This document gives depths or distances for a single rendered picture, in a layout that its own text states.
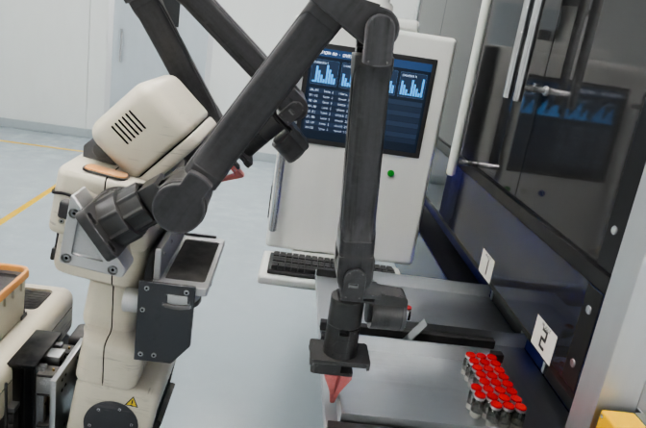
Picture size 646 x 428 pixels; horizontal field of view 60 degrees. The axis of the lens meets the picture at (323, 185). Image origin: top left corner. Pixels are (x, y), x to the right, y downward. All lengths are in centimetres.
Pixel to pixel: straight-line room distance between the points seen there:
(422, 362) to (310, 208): 76
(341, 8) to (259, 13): 552
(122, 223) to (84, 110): 593
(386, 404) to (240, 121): 58
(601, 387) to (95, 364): 88
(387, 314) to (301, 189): 93
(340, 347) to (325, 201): 92
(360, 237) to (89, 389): 62
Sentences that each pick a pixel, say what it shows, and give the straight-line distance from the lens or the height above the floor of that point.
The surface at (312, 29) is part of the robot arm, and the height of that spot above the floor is 151.
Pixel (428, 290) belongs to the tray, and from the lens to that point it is 158.
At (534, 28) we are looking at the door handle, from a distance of 128.
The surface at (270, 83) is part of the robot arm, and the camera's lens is 81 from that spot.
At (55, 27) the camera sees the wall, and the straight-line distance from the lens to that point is 681.
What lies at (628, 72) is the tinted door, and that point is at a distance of 106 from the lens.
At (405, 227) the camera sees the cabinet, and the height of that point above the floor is 94.
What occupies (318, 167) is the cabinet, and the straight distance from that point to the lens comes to 180.
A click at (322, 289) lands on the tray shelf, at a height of 88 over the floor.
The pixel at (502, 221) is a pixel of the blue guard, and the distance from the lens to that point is 140.
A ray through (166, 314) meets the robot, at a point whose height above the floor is 99.
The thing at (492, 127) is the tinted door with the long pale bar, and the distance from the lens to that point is 157.
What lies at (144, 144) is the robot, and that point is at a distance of 101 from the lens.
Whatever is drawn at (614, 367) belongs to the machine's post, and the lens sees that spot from 100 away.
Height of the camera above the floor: 151
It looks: 15 degrees down
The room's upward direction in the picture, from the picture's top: 9 degrees clockwise
